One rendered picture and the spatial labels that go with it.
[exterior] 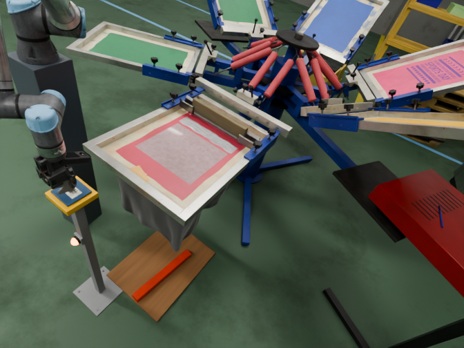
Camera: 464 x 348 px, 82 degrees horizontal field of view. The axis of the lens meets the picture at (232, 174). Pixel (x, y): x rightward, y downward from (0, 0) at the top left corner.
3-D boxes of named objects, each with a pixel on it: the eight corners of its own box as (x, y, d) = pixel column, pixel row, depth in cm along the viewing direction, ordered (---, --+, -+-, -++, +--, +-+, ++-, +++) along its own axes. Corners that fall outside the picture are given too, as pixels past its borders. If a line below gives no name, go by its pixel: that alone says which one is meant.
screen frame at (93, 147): (184, 226, 103) (185, 221, 100) (83, 150, 118) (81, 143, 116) (273, 141, 156) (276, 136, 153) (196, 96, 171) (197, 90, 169)
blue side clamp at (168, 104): (167, 117, 151) (168, 106, 146) (160, 113, 152) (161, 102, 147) (200, 101, 171) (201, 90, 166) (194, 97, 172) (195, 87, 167)
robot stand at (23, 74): (63, 217, 196) (3, 53, 113) (84, 202, 208) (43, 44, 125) (81, 230, 192) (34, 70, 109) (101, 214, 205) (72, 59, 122)
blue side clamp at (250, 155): (248, 169, 136) (252, 159, 131) (240, 163, 137) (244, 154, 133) (274, 143, 156) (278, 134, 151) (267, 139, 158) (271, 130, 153)
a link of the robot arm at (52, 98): (23, 85, 84) (14, 105, 77) (64, 88, 87) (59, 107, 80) (30, 107, 89) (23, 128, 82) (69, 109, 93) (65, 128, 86)
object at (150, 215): (177, 254, 140) (185, 204, 111) (117, 206, 152) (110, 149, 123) (181, 250, 143) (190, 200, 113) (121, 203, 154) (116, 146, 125)
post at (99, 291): (97, 316, 158) (61, 226, 92) (72, 292, 164) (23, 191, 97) (127, 287, 173) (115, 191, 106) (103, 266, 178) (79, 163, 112)
